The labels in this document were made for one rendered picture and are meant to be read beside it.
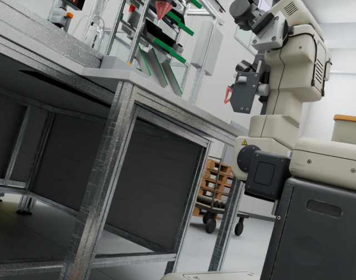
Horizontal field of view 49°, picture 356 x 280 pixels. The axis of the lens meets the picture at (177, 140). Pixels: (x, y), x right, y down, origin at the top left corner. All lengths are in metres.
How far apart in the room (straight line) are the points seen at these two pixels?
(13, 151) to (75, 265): 2.22
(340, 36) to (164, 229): 9.69
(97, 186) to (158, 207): 1.19
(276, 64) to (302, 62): 0.10
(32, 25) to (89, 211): 0.60
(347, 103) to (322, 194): 11.87
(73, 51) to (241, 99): 0.63
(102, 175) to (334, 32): 10.65
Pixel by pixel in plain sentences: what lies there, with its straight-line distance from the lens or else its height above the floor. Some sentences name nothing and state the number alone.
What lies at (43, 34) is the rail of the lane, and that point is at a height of 0.91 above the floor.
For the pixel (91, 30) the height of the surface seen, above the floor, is 1.38.
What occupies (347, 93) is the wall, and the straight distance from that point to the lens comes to 13.09.
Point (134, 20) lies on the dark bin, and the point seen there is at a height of 1.31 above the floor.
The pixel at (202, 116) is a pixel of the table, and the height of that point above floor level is 0.83.
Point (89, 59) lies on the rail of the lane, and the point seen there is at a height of 0.91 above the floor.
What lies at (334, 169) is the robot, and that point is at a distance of 1.14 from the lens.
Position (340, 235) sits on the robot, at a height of 0.56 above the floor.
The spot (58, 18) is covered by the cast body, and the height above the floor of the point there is 1.04.
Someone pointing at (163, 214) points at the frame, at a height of 0.35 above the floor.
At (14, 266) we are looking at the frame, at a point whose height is 0.17.
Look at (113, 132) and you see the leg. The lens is 1.18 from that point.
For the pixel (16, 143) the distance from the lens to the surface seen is 3.36.
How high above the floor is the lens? 0.60
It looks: 5 degrees up
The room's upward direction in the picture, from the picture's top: 16 degrees clockwise
